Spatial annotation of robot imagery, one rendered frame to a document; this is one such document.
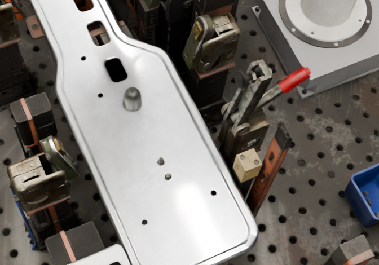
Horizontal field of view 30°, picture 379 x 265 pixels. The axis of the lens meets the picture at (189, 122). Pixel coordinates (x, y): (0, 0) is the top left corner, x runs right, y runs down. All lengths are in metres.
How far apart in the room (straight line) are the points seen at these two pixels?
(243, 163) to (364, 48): 0.58
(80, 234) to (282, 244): 0.49
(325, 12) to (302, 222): 0.47
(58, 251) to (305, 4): 0.81
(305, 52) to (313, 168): 0.26
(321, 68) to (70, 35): 0.58
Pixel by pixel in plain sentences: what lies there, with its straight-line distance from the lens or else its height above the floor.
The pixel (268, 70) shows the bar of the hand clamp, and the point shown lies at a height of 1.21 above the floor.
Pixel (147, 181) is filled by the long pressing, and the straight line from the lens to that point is 1.23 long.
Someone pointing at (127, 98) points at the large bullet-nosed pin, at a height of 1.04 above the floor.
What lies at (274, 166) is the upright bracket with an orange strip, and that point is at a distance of 1.16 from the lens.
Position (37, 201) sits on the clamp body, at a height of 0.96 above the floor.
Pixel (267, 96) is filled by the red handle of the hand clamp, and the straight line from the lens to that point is 1.20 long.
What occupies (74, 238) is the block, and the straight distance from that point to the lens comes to 1.22.
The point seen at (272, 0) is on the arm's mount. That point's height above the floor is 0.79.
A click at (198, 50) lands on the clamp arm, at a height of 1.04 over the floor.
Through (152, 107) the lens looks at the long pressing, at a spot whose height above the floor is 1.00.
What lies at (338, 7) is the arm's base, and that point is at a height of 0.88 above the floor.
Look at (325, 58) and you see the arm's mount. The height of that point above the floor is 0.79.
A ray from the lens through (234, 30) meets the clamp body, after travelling 1.30.
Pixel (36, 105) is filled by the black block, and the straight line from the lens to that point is 1.31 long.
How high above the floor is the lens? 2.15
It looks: 64 degrees down
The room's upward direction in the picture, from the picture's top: 9 degrees clockwise
